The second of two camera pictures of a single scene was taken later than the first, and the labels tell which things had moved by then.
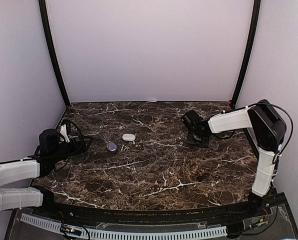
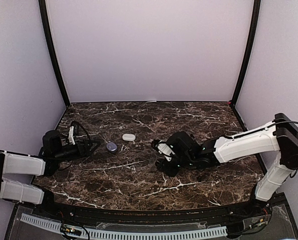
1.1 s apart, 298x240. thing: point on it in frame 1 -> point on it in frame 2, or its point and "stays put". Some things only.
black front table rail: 194,216 stays put
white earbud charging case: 128,137 stays put
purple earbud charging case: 112,147 stays put
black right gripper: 190,140 -> 171,170
